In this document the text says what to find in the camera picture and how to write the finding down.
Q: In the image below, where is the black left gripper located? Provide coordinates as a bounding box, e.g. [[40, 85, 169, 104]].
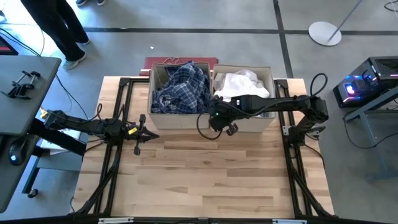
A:
[[124, 114, 160, 156]]

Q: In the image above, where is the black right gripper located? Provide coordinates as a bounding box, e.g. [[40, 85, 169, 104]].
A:
[[208, 96, 241, 137]]

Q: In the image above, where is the plain white garment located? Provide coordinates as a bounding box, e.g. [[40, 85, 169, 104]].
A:
[[213, 68, 271, 103]]

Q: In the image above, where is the beige fabric storage bin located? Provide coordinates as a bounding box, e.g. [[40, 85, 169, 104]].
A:
[[147, 62, 215, 131], [212, 64, 277, 134]]

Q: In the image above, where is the navy plaid shirt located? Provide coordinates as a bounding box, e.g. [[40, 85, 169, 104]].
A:
[[150, 60, 212, 115]]

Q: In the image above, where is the red flat case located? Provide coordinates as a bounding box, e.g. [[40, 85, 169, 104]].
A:
[[139, 56, 220, 77]]

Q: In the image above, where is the white cardboard box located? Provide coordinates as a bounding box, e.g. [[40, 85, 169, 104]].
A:
[[39, 127, 83, 153]]

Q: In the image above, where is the white round-base stand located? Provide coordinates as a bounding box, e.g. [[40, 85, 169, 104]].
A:
[[307, 0, 364, 47]]

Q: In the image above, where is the black mouse with blue light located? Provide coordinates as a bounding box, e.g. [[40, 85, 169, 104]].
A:
[[7, 138, 29, 166]]

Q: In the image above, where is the grey desk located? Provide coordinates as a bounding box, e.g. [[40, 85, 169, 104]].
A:
[[0, 55, 87, 214]]

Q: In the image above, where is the black clamp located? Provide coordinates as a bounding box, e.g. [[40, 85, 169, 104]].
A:
[[1, 70, 41, 100]]

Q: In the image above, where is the person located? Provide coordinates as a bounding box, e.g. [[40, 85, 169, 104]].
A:
[[75, 0, 106, 7], [20, 0, 91, 71]]

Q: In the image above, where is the blue-grey metal table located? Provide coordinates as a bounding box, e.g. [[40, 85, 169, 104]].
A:
[[343, 85, 398, 183]]

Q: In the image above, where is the black lit computer case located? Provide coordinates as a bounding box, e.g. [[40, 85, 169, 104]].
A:
[[332, 55, 398, 109]]

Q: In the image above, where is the black panel with red stripe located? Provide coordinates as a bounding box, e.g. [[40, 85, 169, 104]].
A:
[[0, 35, 19, 56]]

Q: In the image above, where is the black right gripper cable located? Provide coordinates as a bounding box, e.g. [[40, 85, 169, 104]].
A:
[[196, 111, 224, 141]]

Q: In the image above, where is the black front frame rail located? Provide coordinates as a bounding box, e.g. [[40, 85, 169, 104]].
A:
[[0, 213, 398, 224]]

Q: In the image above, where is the silver metal bracket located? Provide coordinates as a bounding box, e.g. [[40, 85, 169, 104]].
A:
[[98, 217, 134, 224], [272, 219, 308, 224]]

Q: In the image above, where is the black right elbow cable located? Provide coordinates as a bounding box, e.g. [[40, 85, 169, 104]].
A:
[[310, 72, 329, 98]]

